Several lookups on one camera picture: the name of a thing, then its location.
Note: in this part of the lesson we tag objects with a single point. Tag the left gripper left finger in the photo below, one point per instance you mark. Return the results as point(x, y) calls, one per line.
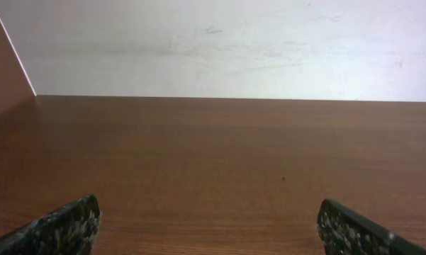
point(71, 230)

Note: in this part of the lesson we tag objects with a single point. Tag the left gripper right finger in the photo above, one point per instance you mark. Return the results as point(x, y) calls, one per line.
point(344, 231)

